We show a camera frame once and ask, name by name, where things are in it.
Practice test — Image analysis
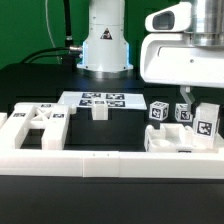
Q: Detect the white tagged cube left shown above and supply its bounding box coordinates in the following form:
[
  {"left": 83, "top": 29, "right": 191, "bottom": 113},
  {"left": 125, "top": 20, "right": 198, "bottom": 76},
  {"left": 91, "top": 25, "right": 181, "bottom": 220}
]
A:
[{"left": 149, "top": 101, "right": 169, "bottom": 121}]

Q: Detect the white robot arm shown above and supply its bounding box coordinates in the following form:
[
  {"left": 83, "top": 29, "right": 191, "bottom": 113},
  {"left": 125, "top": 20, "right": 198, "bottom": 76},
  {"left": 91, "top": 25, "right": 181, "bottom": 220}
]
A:
[{"left": 78, "top": 0, "right": 224, "bottom": 104}]

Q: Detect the thin white cable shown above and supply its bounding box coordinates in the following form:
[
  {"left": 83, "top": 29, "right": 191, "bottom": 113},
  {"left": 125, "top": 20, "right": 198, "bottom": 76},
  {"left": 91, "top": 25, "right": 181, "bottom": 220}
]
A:
[{"left": 45, "top": 0, "right": 63, "bottom": 65}]

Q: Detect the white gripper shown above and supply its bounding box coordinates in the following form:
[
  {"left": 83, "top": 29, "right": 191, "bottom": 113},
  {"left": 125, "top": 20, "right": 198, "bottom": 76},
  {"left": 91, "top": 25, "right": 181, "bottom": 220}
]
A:
[{"left": 140, "top": 1, "right": 224, "bottom": 113}]

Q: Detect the white tagged cube right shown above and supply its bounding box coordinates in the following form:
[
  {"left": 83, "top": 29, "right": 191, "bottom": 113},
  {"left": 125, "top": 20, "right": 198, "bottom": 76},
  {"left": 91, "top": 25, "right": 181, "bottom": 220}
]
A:
[{"left": 175, "top": 103, "right": 192, "bottom": 122}]

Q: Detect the white U-shaped fence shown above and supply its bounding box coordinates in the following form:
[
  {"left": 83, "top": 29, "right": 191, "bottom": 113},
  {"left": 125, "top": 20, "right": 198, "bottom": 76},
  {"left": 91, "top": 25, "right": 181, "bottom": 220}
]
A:
[{"left": 0, "top": 112, "right": 224, "bottom": 178}]

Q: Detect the black cable bundle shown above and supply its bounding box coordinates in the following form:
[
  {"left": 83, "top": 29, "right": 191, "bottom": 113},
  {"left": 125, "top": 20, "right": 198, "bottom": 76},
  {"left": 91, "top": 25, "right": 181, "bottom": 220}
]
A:
[{"left": 20, "top": 0, "right": 84, "bottom": 65}]

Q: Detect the white tagged cube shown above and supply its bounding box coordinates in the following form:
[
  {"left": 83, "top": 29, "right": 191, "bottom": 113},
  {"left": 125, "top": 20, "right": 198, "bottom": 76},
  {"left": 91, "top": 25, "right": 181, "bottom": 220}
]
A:
[
  {"left": 175, "top": 103, "right": 192, "bottom": 122},
  {"left": 149, "top": 101, "right": 169, "bottom": 121}
]

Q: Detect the white marker sheet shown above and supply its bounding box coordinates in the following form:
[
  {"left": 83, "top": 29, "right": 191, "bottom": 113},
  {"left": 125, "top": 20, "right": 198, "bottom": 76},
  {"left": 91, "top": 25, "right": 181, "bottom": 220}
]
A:
[{"left": 58, "top": 91, "right": 147, "bottom": 110}]

